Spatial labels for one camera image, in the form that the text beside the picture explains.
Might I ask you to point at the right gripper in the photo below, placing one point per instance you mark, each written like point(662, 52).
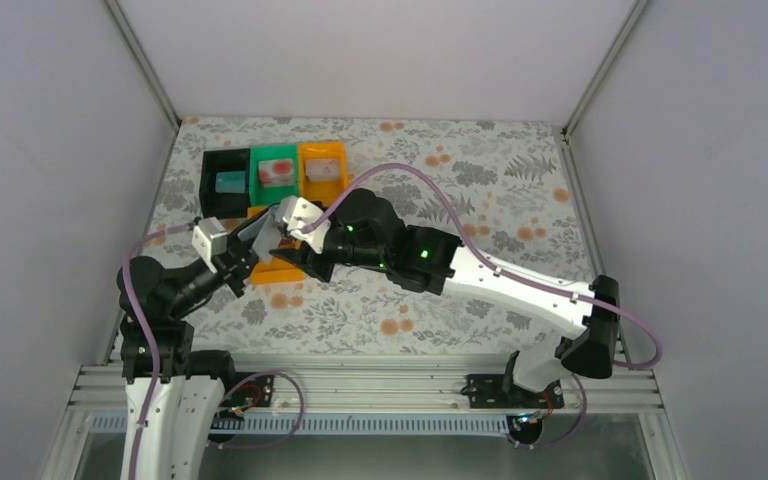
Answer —
point(306, 258)

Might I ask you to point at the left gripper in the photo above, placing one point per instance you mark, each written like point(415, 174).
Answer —
point(236, 259)

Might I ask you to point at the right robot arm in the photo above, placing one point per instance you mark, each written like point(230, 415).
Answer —
point(365, 231)

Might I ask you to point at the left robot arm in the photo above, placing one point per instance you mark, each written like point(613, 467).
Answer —
point(172, 391)

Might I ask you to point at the pale card in orange bin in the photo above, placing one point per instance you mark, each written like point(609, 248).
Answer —
point(320, 170)

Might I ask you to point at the teal card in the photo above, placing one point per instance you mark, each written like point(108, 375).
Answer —
point(231, 182)

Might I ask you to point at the red patterned card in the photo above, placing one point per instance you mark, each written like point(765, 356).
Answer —
point(277, 172)

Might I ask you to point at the near orange storage bin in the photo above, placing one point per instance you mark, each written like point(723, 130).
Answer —
point(279, 271)

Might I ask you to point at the orange storage bin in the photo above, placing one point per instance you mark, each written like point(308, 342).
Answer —
point(326, 192)
point(279, 271)

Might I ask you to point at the far orange storage bin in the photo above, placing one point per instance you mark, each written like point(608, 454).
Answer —
point(326, 192)

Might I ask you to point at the black storage bin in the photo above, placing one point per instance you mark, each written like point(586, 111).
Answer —
point(220, 205)

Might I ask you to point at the green storage bin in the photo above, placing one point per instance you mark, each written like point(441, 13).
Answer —
point(261, 196)

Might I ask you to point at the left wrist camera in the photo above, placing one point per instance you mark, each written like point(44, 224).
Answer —
point(209, 239)

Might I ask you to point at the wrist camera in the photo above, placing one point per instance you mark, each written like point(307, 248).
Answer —
point(302, 220)
point(209, 239)

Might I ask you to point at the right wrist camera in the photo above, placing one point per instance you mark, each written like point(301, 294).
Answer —
point(302, 220)

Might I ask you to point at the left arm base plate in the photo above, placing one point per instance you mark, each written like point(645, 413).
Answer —
point(242, 393)

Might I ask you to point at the aluminium rail frame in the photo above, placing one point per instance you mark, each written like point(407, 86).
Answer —
point(424, 384)

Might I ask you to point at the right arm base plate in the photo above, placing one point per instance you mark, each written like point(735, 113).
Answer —
point(494, 391)

